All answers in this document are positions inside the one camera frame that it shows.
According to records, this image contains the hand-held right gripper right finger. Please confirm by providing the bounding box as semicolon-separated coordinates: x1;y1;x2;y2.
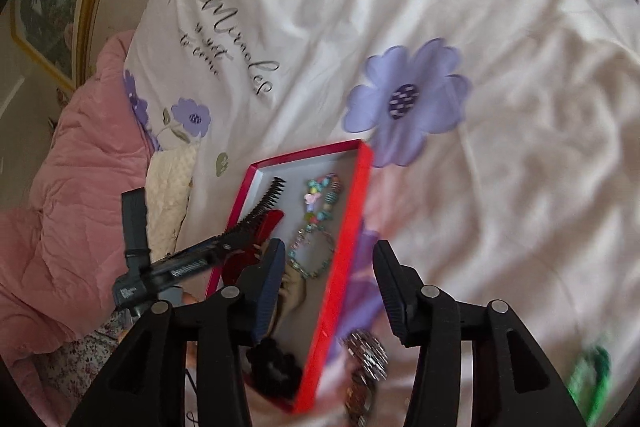
374;239;596;427

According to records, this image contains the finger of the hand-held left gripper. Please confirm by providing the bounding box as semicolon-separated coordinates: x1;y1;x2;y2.
150;218;271;282

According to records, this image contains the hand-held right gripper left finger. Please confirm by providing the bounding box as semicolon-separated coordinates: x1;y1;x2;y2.
67;238;287;427

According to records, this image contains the tan claw hair clip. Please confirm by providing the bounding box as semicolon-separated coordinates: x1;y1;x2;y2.
277;264;313;323

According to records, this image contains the teal beaded bracelet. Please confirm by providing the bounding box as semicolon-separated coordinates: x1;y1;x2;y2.
286;227;337;280

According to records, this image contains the red cardboard box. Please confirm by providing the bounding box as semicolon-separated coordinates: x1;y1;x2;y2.
205;139;374;414

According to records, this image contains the silver wrist watch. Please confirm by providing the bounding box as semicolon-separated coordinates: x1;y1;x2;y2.
340;329;390;427

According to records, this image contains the red velvet bow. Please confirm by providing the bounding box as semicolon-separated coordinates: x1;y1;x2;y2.
220;209;286;288

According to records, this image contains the black scrunchie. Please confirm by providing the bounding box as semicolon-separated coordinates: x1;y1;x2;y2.
245;339;303;400

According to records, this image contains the black hair comb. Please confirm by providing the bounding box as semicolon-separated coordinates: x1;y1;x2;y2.
220;177;287;248

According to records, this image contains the colourful beaded bracelet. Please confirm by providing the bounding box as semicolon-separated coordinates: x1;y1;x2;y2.
300;173;346;230

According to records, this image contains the cream fluffy blanket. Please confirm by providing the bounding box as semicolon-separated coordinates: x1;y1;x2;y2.
145;146;197;258

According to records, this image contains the pink quilt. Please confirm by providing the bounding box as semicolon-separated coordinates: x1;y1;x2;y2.
0;29;156;427

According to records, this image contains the floral patterned cloth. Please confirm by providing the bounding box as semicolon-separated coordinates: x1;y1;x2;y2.
45;319;133;390

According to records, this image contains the white floral bedsheet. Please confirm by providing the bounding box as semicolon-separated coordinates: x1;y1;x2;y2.
122;0;640;427

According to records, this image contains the green braided bracelet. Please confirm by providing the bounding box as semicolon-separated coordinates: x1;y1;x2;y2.
567;346;613;425

